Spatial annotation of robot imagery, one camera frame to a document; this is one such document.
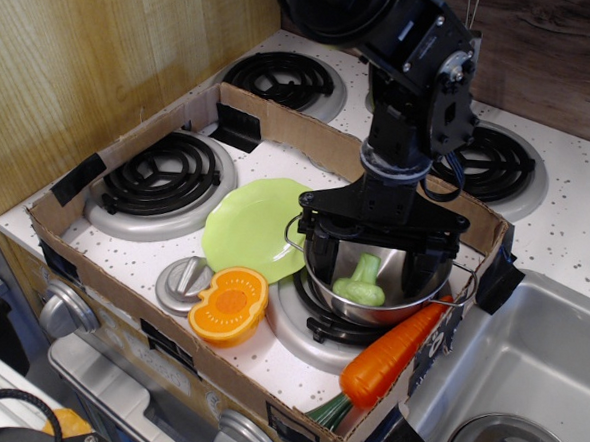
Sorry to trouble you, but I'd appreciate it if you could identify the front left black burner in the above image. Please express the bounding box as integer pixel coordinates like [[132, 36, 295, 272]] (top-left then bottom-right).
[[84, 130, 238, 242]]

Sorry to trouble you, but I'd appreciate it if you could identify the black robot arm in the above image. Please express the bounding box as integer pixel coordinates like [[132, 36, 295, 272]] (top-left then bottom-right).
[[278, 0, 478, 295]]

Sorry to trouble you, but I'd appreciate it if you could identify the black cable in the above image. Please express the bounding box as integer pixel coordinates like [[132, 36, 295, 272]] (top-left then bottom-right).
[[0, 387, 69, 442]]

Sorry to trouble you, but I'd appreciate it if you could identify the silver oven knob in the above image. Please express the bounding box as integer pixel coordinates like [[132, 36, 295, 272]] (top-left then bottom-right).
[[38, 279, 100, 339], [213, 409, 273, 442]]

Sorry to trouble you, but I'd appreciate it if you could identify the light green plate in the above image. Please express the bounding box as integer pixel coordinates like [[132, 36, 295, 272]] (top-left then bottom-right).
[[201, 178, 309, 284]]

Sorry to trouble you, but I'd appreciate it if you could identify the front right black burner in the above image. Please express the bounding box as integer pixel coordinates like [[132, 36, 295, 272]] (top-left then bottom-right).
[[262, 267, 403, 379]]

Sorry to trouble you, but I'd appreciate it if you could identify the right silver oven knob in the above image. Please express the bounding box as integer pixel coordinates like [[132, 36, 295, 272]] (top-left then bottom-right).
[[213, 409, 273, 442]]

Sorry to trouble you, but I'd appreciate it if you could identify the back right black burner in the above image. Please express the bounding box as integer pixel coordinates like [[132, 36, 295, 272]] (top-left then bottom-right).
[[455, 121, 549, 223]]

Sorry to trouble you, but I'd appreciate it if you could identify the front silver stove knob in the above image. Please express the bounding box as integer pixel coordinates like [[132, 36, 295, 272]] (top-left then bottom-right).
[[155, 256, 214, 317]]

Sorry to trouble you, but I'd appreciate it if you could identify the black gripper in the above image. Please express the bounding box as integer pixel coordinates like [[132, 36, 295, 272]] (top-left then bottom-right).
[[296, 172, 470, 297]]

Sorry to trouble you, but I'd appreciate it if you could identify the small orange object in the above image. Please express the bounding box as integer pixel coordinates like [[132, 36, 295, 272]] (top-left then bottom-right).
[[53, 407, 93, 439]]

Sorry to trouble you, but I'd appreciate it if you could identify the back left black burner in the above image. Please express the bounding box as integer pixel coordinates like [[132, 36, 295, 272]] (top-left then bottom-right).
[[215, 51, 347, 123]]

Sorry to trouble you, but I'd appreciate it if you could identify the orange toy pumpkin half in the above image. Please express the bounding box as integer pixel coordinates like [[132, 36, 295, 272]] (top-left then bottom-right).
[[188, 266, 269, 348]]

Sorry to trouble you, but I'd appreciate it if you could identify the silver sink basin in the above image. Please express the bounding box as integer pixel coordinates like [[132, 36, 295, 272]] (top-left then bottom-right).
[[407, 271, 590, 442]]

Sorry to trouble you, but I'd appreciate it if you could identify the silver oven door handle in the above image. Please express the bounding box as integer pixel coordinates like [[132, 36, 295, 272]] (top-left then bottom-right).
[[48, 334, 216, 442]]

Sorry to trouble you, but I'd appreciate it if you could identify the black burner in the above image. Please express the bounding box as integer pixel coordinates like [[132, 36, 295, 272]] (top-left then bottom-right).
[[262, 267, 403, 379], [84, 130, 238, 242], [215, 51, 347, 123], [455, 121, 549, 223]]

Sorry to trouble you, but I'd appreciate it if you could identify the orange toy carrot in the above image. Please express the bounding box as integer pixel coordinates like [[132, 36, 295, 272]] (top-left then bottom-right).
[[305, 295, 453, 431]]

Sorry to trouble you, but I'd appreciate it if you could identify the left silver oven knob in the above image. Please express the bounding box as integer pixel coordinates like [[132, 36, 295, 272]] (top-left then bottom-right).
[[38, 279, 100, 339]]

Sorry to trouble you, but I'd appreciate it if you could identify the hanging silver spatula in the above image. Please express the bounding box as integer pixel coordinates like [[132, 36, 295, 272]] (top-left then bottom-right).
[[465, 0, 483, 46]]

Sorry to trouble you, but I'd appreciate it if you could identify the green toy broccoli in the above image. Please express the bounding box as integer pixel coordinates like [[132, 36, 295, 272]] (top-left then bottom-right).
[[332, 252, 386, 307]]

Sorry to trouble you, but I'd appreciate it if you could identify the stainless steel pan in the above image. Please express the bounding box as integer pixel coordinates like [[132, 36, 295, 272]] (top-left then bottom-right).
[[284, 216, 478, 327]]

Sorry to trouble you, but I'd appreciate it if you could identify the cardboard fence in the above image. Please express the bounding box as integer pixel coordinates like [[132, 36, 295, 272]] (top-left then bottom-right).
[[12, 70, 537, 442]]

